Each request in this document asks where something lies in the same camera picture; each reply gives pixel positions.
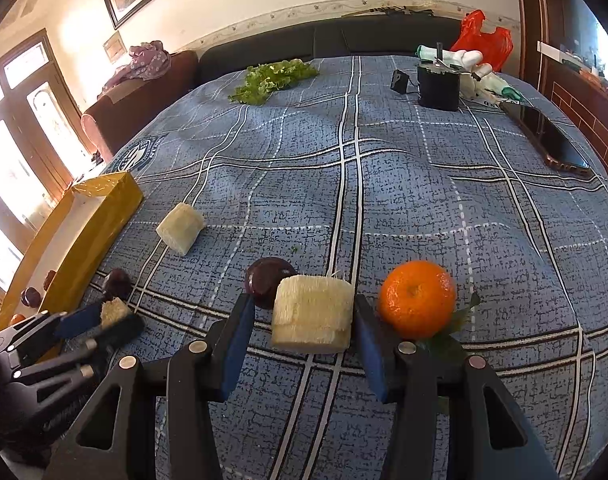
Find blue plaid bedsheet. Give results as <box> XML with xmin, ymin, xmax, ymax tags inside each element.
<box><xmin>0</xmin><ymin>55</ymin><xmax>608</xmax><ymax>480</ymax></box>

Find purple cloth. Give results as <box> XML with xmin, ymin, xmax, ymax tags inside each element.
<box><xmin>98</xmin><ymin>40</ymin><xmax>173</xmax><ymax>101</ymax></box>

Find black cylindrical container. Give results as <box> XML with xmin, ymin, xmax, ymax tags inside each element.
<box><xmin>416</xmin><ymin>62</ymin><xmax>462</xmax><ymax>112</ymax></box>

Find small wall frame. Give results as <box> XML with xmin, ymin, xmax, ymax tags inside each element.
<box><xmin>102</xmin><ymin>31</ymin><xmax>128</xmax><ymax>65</ymax></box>

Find black smartphone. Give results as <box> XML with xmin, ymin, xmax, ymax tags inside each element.
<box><xmin>499</xmin><ymin>101</ymin><xmax>594</xmax><ymax>177</ymax></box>

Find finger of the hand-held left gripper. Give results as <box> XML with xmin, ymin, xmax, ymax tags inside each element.
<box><xmin>0</xmin><ymin>302</ymin><xmax>104</xmax><ymax>357</ymax></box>
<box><xmin>11</xmin><ymin>314</ymin><xmax>145</xmax><ymax>398</ymax></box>

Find cream banana chunk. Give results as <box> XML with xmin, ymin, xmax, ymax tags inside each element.
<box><xmin>156</xmin><ymin>203</ymin><xmax>206</xmax><ymax>256</ymax></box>
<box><xmin>100</xmin><ymin>298</ymin><xmax>133</xmax><ymax>326</ymax></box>
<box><xmin>271</xmin><ymin>274</ymin><xmax>355</xmax><ymax>354</ymax></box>

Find yellow cardboard box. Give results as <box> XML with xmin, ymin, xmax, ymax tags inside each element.
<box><xmin>0</xmin><ymin>171</ymin><xmax>144</xmax><ymax>333</ymax></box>

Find red plastic bag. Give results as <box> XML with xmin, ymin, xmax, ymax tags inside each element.
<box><xmin>450</xmin><ymin>9</ymin><xmax>514</xmax><ymax>72</ymax></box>

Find brown armchair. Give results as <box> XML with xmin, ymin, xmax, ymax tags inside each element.
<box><xmin>81</xmin><ymin>51</ymin><xmax>201</xmax><ymax>163</ymax></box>

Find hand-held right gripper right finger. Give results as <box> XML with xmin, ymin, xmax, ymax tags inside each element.
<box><xmin>353</xmin><ymin>294</ymin><xmax>560</xmax><ymax>480</ymax></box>

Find brown wooden door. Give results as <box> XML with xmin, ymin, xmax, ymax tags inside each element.
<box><xmin>0</xmin><ymin>29</ymin><xmax>92</xmax><ymax>306</ymax></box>

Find mandarin orange with leaves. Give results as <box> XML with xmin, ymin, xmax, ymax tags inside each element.
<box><xmin>378</xmin><ymin>260</ymin><xmax>482</xmax><ymax>361</ymax></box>

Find green lettuce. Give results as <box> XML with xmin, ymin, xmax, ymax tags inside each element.
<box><xmin>228</xmin><ymin>59</ymin><xmax>319</xmax><ymax>107</ymax></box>

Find brown wooden cabinet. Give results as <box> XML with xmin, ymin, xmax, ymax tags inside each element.
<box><xmin>514</xmin><ymin>0</ymin><xmax>608</xmax><ymax>196</ymax></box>

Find white gloves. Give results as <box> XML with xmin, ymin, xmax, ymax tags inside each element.
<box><xmin>416</xmin><ymin>44</ymin><xmax>525</xmax><ymax>107</ymax></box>

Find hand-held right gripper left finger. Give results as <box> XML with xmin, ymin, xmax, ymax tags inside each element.
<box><xmin>44</xmin><ymin>292</ymin><xmax>257</xmax><ymax>480</ymax></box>

